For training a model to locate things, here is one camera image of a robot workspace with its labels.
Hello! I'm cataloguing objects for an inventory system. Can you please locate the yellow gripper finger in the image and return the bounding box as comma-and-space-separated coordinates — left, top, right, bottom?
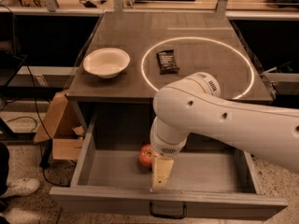
152, 156, 174, 189

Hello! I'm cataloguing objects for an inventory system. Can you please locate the black drawer handle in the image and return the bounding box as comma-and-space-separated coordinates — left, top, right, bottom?
149, 202, 187, 219

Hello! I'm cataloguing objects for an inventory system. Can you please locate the red apple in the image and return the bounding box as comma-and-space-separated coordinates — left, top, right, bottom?
138, 144, 158, 168

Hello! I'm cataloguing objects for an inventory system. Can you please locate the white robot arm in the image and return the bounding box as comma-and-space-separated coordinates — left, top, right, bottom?
150, 72, 299, 189

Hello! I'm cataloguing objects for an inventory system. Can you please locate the black snack bar wrapper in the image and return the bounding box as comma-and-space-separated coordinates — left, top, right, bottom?
156, 49, 179, 75

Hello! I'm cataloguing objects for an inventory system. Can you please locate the white sneaker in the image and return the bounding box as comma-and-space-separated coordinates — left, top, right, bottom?
0, 178, 40, 199

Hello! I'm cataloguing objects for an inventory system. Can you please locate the grey counter cabinet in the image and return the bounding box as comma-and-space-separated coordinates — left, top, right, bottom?
67, 12, 273, 137

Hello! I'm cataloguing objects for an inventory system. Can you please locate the brown cardboard box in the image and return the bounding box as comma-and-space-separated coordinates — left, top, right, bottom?
34, 91, 85, 161

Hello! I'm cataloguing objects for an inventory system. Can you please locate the black floor cable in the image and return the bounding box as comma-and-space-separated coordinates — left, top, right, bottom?
0, 3, 73, 189

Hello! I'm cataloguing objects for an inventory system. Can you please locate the grey open drawer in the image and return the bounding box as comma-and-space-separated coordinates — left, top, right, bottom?
50, 104, 287, 220

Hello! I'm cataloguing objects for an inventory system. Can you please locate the white bowl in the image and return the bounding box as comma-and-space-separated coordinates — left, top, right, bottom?
83, 48, 130, 78

